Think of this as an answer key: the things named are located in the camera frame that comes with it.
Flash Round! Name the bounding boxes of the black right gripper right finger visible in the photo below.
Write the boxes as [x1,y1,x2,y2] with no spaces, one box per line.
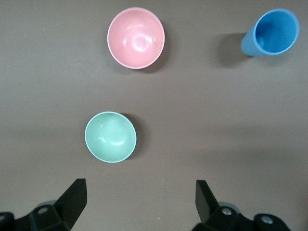
[192,180,293,231]

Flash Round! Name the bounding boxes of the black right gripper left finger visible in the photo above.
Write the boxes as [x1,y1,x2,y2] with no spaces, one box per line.
[0,178,88,231]

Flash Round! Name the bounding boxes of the green bowl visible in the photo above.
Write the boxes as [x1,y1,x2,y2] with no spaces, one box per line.
[84,111,137,164]

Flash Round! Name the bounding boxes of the pink bowl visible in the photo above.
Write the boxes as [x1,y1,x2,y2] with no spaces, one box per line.
[107,7,166,70]

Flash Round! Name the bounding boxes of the brown table cover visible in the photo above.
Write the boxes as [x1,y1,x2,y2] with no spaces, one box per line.
[0,0,308,231]

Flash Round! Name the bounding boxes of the blue cup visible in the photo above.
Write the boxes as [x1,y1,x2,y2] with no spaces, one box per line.
[241,8,300,58]

